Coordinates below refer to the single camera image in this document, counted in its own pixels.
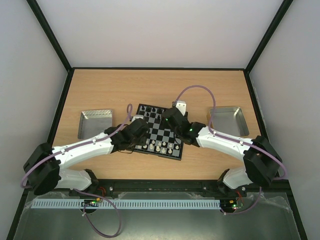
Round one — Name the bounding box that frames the silver embossed metal tin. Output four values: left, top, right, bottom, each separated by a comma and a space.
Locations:
77, 109, 113, 140

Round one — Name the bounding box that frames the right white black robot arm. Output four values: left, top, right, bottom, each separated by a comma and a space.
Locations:
162, 106, 287, 196

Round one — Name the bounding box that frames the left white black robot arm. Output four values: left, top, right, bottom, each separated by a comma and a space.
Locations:
22, 118, 150, 196

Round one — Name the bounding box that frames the folding magnetic chess board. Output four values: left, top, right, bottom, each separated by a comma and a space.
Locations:
133, 103, 184, 161

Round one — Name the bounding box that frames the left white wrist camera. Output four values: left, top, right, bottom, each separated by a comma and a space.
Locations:
131, 115, 144, 122

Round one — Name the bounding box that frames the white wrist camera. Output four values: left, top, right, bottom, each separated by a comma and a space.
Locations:
131, 115, 144, 122
172, 100, 187, 116

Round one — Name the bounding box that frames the gold sided metal tin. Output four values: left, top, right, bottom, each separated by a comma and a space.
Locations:
207, 106, 250, 137

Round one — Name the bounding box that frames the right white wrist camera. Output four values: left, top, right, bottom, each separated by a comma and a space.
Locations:
172, 100, 187, 116

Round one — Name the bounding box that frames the light blue slotted cable duct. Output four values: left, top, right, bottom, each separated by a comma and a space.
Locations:
31, 199, 221, 210

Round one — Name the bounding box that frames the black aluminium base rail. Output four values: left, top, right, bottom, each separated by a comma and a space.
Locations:
68, 178, 291, 198

